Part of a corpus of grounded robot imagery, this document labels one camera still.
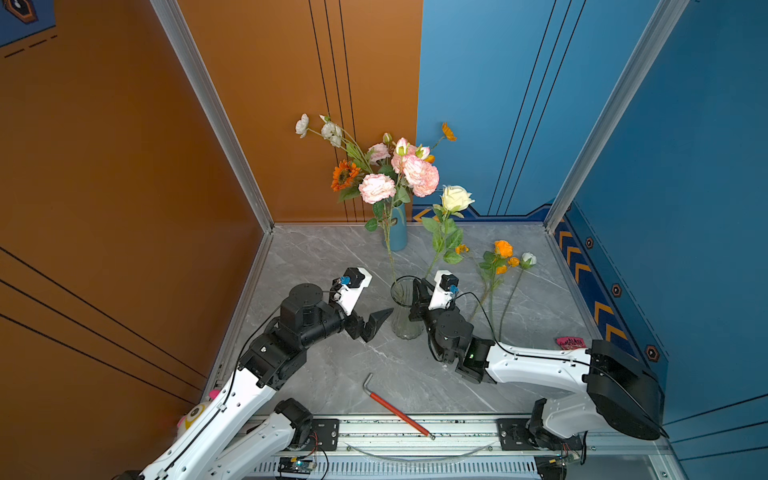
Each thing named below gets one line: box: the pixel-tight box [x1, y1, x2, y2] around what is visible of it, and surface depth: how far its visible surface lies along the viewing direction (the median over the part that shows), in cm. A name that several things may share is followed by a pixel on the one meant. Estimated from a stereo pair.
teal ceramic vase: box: [390, 203, 407, 252], surface depth 114 cm
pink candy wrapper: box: [555, 336, 587, 350], surface depth 91 cm
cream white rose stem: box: [422, 185, 475, 278], surface depth 72 cm
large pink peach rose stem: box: [393, 146, 440, 205], surface depth 63 cm
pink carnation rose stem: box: [358, 173, 399, 289], surface depth 62 cm
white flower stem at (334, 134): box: [295, 113, 374, 174], surface depth 93 cm
